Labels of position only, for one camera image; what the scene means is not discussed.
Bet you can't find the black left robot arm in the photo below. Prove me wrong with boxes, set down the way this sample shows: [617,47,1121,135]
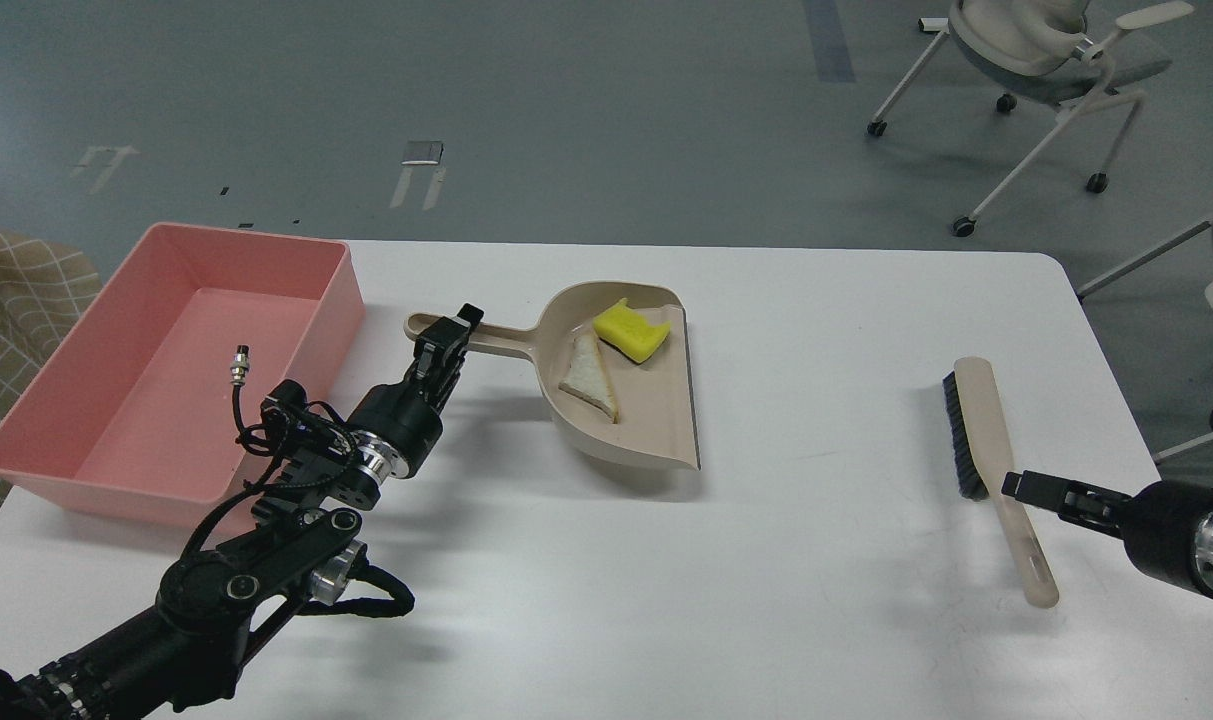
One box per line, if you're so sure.
[0,304,484,719]

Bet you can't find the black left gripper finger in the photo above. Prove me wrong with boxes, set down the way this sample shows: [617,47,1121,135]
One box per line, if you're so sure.
[431,350,466,411]
[411,304,484,385]

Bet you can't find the white office chair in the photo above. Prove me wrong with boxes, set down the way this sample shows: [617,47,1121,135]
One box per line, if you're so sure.
[866,1,1194,238]

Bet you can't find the yellow sponge piece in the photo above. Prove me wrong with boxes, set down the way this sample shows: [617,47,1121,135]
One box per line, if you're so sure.
[592,299,673,365]

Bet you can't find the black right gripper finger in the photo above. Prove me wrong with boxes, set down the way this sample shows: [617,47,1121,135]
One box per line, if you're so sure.
[1057,495,1132,536]
[1002,470,1126,512]

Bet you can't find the metal floor plate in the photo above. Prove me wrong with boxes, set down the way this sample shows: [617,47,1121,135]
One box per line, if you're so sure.
[402,139,445,167]

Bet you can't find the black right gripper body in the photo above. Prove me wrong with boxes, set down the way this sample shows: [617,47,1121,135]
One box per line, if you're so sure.
[1121,480,1213,600]

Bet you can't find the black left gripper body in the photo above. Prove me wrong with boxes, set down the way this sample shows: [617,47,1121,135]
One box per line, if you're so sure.
[346,379,446,479]

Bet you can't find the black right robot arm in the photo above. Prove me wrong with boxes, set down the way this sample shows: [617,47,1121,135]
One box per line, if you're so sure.
[1002,470,1213,600]

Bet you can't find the beige checkered cloth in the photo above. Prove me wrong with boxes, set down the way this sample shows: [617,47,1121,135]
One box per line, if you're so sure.
[0,225,102,561]

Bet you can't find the pink plastic bin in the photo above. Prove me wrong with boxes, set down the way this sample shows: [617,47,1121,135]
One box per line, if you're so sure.
[0,223,365,528]

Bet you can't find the beige hand brush black bristles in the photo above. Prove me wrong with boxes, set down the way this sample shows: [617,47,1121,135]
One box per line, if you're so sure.
[941,356,1060,608]

